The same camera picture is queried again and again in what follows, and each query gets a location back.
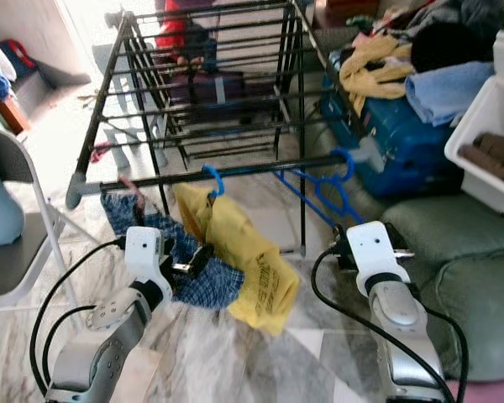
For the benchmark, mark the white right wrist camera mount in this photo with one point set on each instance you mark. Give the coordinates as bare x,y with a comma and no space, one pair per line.
374,248

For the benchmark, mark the yellow printed T-shirt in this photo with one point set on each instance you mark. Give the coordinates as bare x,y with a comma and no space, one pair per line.
252,269

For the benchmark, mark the grey folding chair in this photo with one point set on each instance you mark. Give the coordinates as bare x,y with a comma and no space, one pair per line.
8,269

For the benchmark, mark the green sofa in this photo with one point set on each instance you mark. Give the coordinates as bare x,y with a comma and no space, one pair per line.
454,252

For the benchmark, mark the blue suitcase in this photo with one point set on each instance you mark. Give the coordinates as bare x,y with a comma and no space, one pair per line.
403,143

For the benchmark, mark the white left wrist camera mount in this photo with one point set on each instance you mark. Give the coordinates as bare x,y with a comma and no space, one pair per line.
143,252

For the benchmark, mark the white plastic crate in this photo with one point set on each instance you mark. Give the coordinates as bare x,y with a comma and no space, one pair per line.
496,203

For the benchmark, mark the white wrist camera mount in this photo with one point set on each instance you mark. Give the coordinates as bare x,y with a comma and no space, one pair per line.
143,252
374,248

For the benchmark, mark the light blue folded towel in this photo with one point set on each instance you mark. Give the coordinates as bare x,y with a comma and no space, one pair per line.
445,88

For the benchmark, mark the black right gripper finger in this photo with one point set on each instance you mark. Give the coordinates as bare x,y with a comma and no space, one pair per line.
331,237

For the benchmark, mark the blue plaid shorts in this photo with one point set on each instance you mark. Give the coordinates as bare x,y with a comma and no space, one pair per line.
118,218

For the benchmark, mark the brown folded cloth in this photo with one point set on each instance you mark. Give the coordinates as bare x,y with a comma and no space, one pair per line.
491,155

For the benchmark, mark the seated person in red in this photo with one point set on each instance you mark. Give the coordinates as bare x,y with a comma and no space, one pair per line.
185,34

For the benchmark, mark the black metal drying rack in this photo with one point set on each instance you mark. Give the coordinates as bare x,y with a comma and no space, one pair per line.
244,170

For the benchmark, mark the small red cloth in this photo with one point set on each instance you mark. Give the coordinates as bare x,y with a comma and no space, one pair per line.
99,153

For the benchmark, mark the mustard yellow garment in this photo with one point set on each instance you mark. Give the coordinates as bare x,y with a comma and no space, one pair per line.
370,67

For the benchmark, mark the blue plastic hanger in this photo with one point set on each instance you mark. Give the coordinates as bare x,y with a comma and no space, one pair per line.
214,172
344,154

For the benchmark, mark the pink hanger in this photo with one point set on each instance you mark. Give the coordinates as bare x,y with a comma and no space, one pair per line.
130,186

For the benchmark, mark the black clothes pile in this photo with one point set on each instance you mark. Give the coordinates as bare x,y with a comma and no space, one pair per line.
449,38

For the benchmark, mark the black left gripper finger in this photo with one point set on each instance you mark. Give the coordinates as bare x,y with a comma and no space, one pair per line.
200,256

